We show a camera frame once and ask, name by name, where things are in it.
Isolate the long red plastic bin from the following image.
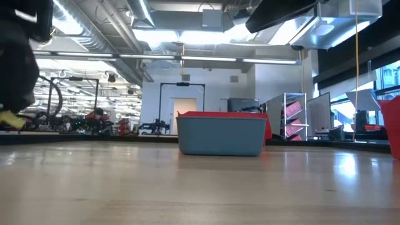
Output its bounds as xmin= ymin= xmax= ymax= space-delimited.
xmin=379 ymin=95 xmax=400 ymax=160

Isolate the black aluminium table frame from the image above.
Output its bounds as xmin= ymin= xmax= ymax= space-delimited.
xmin=0 ymin=132 xmax=400 ymax=154

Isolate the long ceiling light tube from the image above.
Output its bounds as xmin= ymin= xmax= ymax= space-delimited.
xmin=32 ymin=49 xmax=301 ymax=66

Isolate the short red plastic bin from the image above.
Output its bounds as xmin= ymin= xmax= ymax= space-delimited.
xmin=177 ymin=111 xmax=273 ymax=146

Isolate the grey flat panel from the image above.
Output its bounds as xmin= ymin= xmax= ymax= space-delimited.
xmin=307 ymin=92 xmax=331 ymax=138

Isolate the blue-grey plastic bin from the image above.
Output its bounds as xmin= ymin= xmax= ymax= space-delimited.
xmin=176 ymin=116 xmax=268 ymax=157

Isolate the silver spiral ceiling duct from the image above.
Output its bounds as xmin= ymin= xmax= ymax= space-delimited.
xmin=51 ymin=0 xmax=143 ymax=85

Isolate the white trapezoid shade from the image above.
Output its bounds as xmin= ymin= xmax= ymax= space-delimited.
xmin=345 ymin=89 xmax=381 ymax=112

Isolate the smooth silver ceiling duct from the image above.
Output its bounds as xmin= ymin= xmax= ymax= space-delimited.
xmin=126 ymin=0 xmax=156 ymax=28

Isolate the grey ceiling junction box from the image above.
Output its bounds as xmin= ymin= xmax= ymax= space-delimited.
xmin=201 ymin=8 xmax=225 ymax=33

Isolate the red storage bin stack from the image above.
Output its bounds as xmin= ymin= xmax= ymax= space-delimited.
xmin=117 ymin=117 xmax=131 ymax=136

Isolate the person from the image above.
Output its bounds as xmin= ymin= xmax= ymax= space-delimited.
xmin=91 ymin=107 xmax=107 ymax=134

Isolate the black gantry frame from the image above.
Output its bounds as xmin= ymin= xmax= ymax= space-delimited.
xmin=46 ymin=76 xmax=100 ymax=134
xmin=158 ymin=82 xmax=206 ymax=126

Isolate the black office chair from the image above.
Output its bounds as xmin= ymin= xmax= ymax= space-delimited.
xmin=354 ymin=109 xmax=370 ymax=132

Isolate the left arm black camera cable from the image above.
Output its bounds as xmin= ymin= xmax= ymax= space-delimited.
xmin=0 ymin=76 xmax=64 ymax=129

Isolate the silver rectangular ceiling duct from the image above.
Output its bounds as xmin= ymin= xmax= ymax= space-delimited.
xmin=289 ymin=0 xmax=384 ymax=51

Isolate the white shelf rack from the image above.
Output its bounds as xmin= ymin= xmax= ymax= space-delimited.
xmin=265 ymin=92 xmax=309 ymax=141

